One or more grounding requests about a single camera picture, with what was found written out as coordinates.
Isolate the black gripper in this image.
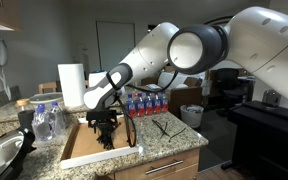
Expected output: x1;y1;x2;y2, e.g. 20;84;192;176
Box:
89;119;121;139

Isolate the large black zip tie bundle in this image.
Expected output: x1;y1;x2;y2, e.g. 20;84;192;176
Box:
95;122;122;150

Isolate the cardboard box cover white rim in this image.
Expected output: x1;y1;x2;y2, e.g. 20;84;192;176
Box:
59;116;141;170

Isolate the wooden counter base cabinet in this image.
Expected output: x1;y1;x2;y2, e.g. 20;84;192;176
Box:
97;148;201;180

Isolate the Fiji water bottle blue cap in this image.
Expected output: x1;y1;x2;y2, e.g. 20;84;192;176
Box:
126;93;137;118
135;92;146;117
152;90;162;114
143;91;154;116
159;89;169;113

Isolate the clear water bottle blue cap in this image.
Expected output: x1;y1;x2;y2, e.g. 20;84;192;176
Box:
31;103;54;143
48;101;66;136

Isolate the white paper towel roll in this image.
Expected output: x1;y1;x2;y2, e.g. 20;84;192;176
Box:
57;63;88;108

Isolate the white round dish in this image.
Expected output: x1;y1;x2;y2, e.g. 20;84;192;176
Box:
28;92;64;108

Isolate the wooden slatted chair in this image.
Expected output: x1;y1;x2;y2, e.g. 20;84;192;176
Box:
37;81;59;95

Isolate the white trash can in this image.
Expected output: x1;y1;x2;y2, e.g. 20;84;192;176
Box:
179;104;205;129

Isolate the glass jar tan lid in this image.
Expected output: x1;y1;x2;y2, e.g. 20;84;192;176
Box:
14;98;36;133

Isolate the white bedding pile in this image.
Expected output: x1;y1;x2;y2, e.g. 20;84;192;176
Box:
157;70;207;90

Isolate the black office chair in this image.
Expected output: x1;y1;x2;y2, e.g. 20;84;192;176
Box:
214;67;248;113

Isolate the wooden upper cabinet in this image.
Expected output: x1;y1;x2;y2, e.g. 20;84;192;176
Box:
0;0;22;33

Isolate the black piano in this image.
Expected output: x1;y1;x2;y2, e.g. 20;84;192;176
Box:
221;100;288;180

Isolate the silver metal container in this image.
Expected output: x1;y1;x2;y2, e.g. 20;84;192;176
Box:
262;89;283;108

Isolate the black velcro strap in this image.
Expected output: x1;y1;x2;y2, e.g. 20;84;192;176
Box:
105;70;122;92

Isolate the metal drawer handle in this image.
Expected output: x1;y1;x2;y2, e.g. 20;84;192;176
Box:
144;159;184;176

